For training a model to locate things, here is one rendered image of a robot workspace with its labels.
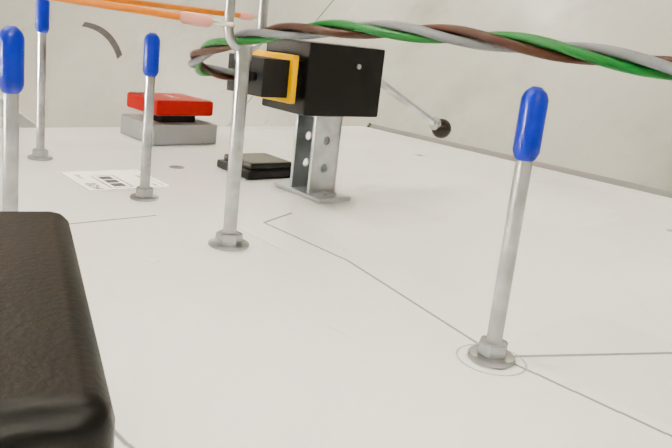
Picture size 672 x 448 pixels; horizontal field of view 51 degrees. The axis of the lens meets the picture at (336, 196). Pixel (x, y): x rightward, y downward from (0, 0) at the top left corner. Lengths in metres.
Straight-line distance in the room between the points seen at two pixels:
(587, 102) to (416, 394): 1.69
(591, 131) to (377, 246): 1.50
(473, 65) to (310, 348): 1.91
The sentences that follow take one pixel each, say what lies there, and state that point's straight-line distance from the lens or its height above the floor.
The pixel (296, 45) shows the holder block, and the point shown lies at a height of 1.18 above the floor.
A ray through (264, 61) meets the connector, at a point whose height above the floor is 1.19.
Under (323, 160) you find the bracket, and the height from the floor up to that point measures 1.12.
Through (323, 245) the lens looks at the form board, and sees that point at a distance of 0.33.
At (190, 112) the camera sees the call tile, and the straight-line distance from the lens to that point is 0.56.
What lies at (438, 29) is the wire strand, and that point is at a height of 1.24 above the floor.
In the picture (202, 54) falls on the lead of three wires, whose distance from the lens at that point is 0.32.
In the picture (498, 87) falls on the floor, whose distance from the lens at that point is 2.01.
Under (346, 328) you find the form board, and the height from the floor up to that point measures 1.20.
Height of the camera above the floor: 1.38
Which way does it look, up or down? 42 degrees down
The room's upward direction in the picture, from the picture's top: 45 degrees counter-clockwise
